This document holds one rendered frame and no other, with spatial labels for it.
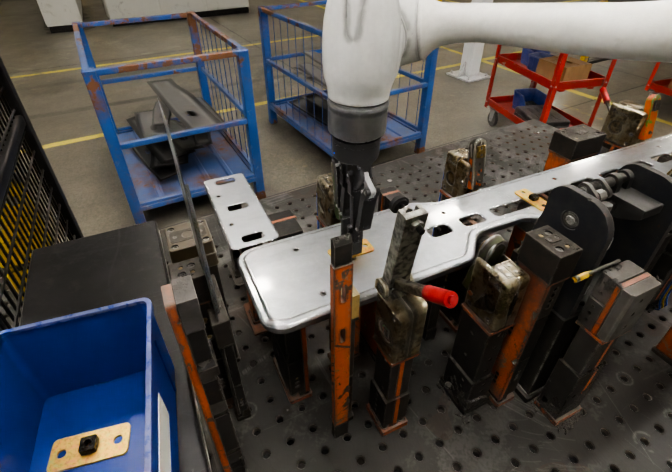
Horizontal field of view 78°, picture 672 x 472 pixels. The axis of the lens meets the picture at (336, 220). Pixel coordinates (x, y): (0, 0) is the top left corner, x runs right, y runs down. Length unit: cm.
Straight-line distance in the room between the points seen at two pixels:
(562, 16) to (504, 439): 75
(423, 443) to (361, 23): 75
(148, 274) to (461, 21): 65
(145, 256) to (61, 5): 759
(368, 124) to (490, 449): 67
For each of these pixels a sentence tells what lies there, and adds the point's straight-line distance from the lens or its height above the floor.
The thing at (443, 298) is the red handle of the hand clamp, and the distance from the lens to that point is 54.
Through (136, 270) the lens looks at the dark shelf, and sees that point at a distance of 81.
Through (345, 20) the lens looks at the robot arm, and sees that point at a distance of 56.
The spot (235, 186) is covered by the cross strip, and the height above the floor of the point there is 100.
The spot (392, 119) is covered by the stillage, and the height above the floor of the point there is 16.
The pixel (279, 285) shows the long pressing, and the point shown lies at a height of 100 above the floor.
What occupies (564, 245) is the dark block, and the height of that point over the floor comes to 112.
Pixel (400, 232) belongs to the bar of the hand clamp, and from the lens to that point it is 57.
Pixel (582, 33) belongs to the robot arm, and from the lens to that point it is 62.
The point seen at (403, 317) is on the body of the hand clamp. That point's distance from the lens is 64.
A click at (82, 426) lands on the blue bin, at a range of 64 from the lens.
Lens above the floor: 153
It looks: 37 degrees down
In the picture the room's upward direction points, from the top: straight up
